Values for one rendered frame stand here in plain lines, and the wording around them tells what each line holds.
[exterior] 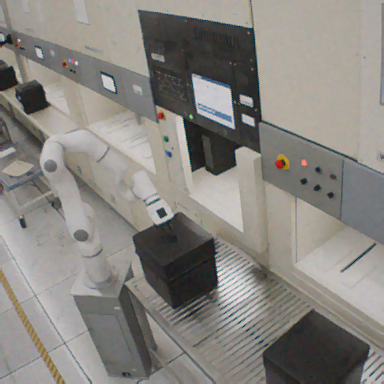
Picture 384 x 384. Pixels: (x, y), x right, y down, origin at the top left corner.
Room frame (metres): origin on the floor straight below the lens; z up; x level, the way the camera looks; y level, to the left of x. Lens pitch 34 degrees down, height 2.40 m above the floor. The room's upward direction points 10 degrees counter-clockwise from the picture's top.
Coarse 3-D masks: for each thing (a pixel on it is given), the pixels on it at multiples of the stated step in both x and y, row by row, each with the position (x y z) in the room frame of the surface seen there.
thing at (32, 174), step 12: (12, 144) 4.47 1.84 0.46; (24, 156) 4.10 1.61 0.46; (0, 168) 3.94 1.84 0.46; (12, 180) 3.65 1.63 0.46; (24, 180) 3.63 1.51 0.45; (48, 180) 3.78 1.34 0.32; (0, 192) 4.28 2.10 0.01; (12, 192) 3.56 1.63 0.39; (48, 192) 3.75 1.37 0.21; (24, 204) 3.61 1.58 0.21; (60, 204) 3.77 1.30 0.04
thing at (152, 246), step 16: (176, 224) 1.79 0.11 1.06; (192, 224) 1.78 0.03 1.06; (144, 240) 1.71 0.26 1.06; (160, 240) 1.69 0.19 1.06; (176, 240) 1.67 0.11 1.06; (192, 240) 1.66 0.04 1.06; (208, 240) 1.64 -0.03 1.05; (144, 256) 1.67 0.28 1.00; (160, 256) 1.58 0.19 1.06; (176, 256) 1.57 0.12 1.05; (192, 256) 1.59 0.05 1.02; (208, 256) 1.63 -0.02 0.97; (160, 272) 1.54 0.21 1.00; (176, 272) 1.54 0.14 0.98
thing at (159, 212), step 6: (150, 204) 1.78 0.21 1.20; (156, 204) 1.78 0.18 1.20; (162, 204) 1.79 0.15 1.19; (150, 210) 1.76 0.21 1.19; (156, 210) 1.76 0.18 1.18; (162, 210) 1.76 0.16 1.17; (168, 210) 1.77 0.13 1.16; (150, 216) 1.75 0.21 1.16; (156, 216) 1.74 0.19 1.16; (162, 216) 1.74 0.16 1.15; (168, 216) 1.75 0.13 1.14; (156, 222) 1.72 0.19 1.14; (162, 222) 1.72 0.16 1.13
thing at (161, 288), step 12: (144, 264) 1.71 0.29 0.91; (204, 264) 1.62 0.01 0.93; (156, 276) 1.61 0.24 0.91; (180, 276) 1.74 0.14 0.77; (192, 276) 1.59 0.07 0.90; (204, 276) 1.62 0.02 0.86; (216, 276) 1.65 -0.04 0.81; (156, 288) 1.65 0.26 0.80; (168, 288) 1.53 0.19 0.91; (180, 288) 1.55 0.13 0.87; (192, 288) 1.58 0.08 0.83; (204, 288) 1.61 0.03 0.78; (168, 300) 1.55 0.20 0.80; (180, 300) 1.54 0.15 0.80
